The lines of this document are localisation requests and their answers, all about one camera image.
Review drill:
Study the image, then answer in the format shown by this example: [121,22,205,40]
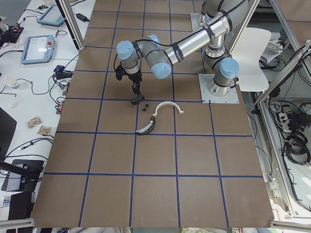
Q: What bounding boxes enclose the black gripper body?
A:
[115,63,142,84]

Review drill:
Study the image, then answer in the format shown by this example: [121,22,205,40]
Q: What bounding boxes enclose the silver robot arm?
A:
[115,0,249,95]
[203,34,240,97]

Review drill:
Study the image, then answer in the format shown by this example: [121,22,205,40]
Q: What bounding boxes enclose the small black brake pad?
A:
[131,95,145,105]

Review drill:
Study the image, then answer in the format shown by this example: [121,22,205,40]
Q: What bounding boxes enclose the dark green curved brake shoe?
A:
[136,116,156,135]

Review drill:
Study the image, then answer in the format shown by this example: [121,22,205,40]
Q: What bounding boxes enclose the black power adapter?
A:
[76,13,89,22]

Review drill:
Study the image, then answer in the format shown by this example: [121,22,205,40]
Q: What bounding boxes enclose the blue teach pendant near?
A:
[21,34,55,65]

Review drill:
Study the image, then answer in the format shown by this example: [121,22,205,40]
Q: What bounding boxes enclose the blue teach pendant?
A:
[21,34,55,65]
[37,4,64,27]

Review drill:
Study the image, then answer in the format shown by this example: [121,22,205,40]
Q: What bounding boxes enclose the blue teach pendant far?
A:
[37,4,64,27]

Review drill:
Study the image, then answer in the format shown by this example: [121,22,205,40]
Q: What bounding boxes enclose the white chair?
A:
[232,28,271,92]

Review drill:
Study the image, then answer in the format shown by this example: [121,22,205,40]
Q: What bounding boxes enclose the paper cup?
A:
[5,76,20,89]

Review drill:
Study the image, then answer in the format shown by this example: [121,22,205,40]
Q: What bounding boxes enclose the black monitor stand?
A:
[0,159,44,192]

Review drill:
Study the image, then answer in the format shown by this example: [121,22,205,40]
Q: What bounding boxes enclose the white curved plastic bracket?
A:
[153,101,184,117]

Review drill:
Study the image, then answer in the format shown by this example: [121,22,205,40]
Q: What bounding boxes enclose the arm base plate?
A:
[198,74,240,104]
[190,13,210,31]

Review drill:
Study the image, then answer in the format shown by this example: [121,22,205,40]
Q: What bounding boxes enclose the aluminium frame post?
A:
[55,0,85,51]

